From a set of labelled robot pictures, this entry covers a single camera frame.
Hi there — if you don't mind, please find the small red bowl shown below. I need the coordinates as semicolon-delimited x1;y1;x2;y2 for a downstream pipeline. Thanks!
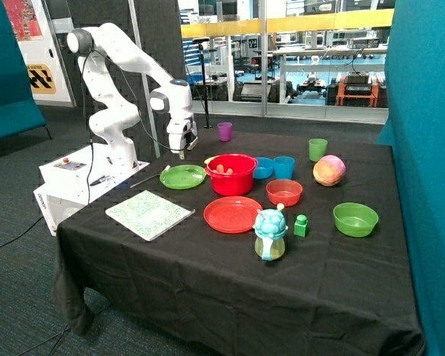
266;179;303;207

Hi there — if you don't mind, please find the blue plastic cup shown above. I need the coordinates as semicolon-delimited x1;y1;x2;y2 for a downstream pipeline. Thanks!
274;156;295;179

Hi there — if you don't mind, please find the green plastic plate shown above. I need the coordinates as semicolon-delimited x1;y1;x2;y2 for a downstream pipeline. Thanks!
159;165;206;190

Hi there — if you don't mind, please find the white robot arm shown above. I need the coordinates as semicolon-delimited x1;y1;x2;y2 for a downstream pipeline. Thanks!
67;23;198;171

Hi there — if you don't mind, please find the red plastic plate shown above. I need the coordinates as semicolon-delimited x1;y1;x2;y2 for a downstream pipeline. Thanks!
203;196;262;234

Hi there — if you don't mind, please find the green patterned book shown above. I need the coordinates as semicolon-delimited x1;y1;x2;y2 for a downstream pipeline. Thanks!
105;191;195;242

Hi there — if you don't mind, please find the blue plastic bowl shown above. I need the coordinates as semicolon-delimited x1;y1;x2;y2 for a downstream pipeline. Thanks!
253;156;274;179

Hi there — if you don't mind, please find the purple plastic cup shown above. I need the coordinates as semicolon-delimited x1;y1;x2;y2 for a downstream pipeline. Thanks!
217;122;233;142

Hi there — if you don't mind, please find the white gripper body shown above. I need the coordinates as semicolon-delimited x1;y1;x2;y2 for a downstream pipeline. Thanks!
167;118;198;153

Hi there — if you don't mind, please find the black tablecloth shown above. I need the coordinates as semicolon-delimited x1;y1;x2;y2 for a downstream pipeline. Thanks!
53;130;426;355

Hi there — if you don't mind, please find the teal sofa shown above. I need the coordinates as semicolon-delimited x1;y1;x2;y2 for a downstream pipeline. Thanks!
0;1;47;140

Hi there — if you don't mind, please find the white lab workbench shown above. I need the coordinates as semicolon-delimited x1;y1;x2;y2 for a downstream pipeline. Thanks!
273;44;387;105

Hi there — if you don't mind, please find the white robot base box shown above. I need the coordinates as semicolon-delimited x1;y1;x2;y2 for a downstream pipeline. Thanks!
33;143;148;236

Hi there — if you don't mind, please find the green plastic bowl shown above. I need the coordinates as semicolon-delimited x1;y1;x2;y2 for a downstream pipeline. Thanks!
333;202;379;238

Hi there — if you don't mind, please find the green plastic cup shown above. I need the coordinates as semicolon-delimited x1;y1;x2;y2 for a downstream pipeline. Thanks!
309;138;328;162

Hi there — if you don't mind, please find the turquoise toddler sippy cup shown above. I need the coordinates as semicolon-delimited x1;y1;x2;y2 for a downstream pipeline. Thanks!
253;203;288;261

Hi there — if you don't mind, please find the green toy block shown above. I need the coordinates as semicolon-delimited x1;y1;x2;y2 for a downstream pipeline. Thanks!
294;214;308;237

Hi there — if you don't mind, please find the pastel multicolour soft ball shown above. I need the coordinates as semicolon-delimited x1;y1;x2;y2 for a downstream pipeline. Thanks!
313;155;346;187

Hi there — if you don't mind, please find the red abstract poster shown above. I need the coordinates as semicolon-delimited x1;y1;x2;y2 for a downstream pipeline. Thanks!
2;0;43;42

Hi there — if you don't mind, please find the large red bowl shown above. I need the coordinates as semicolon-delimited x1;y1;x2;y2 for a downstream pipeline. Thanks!
205;154;257;196

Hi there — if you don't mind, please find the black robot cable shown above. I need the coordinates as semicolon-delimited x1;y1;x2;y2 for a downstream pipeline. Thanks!
80;47;175;205

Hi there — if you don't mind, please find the teal partition panel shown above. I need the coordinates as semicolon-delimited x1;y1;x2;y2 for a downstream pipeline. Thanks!
378;1;445;355

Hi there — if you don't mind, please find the orange black equipment rack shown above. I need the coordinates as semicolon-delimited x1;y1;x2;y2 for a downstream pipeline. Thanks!
335;72;379;108

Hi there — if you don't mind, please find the yellow black hazard sign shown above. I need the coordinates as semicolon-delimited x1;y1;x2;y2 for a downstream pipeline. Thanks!
27;64;56;95

